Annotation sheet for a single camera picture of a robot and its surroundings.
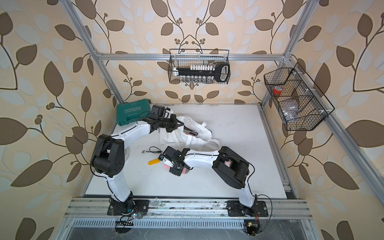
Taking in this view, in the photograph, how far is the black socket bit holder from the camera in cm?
82

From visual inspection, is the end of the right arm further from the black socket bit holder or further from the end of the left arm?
the black socket bit holder

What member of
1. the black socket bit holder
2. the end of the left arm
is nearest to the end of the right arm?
the end of the left arm

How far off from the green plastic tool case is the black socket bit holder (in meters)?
0.46

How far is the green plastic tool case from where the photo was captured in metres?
1.10
